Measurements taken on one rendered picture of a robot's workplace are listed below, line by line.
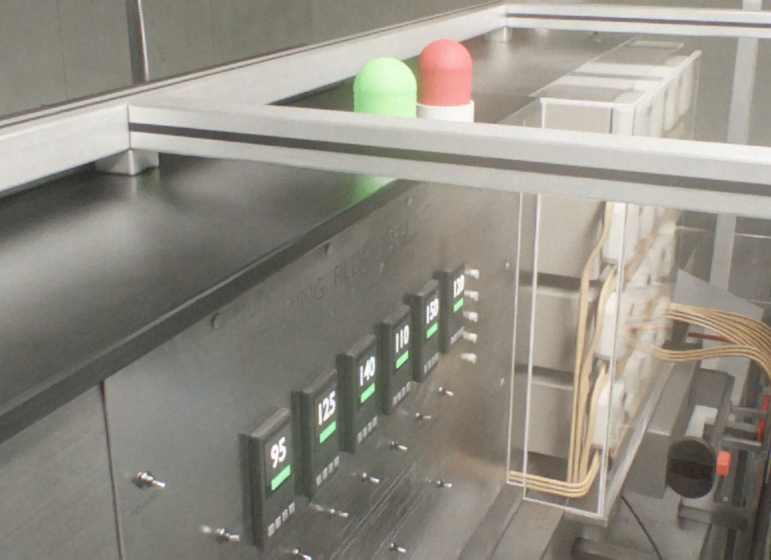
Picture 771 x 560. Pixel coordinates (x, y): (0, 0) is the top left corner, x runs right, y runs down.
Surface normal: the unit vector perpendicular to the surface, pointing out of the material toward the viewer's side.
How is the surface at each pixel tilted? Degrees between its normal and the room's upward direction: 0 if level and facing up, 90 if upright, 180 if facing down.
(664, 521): 0
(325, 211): 0
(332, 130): 90
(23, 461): 90
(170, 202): 0
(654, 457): 90
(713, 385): 90
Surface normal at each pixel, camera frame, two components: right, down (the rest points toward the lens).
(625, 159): -0.40, 0.31
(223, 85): 0.91, 0.14
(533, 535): 0.00, -0.94
